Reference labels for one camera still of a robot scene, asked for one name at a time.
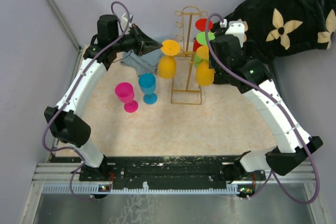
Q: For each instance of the blue plastic wine glass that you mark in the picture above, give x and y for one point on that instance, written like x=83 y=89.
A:
x=147 y=84

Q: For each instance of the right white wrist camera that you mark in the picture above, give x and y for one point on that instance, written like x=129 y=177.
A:
x=236 y=28

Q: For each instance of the orange plastic wine glass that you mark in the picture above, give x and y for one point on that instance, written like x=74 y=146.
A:
x=204 y=74
x=167 y=65

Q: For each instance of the white slotted cable duct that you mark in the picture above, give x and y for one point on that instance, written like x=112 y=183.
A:
x=96 y=189

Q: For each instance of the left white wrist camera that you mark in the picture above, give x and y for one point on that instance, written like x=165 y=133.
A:
x=126 y=19

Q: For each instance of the black floral blanket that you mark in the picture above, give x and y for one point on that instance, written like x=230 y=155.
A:
x=280 y=28

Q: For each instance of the pink plastic wine glass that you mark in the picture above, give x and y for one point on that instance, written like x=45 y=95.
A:
x=125 y=93

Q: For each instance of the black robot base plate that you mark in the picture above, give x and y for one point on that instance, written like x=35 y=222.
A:
x=170 y=172

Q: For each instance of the grey folded cloth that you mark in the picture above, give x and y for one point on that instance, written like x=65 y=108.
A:
x=145 y=64

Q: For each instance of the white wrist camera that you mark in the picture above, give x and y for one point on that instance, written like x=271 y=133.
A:
x=126 y=19
x=236 y=28

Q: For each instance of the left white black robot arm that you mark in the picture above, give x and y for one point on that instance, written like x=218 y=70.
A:
x=114 y=35

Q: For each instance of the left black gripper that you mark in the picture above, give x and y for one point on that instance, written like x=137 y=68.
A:
x=139 y=36

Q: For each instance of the gold wire glass rack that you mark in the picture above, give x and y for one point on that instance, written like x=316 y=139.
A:
x=184 y=89

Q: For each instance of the green plastic wine glass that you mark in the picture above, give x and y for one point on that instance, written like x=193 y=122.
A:
x=201 y=49

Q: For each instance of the aluminium frame rail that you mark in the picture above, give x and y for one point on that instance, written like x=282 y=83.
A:
x=62 y=21

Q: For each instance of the red plastic wine glass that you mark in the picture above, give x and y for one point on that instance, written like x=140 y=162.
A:
x=202 y=25

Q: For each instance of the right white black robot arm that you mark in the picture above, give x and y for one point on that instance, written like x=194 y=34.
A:
x=293 y=144

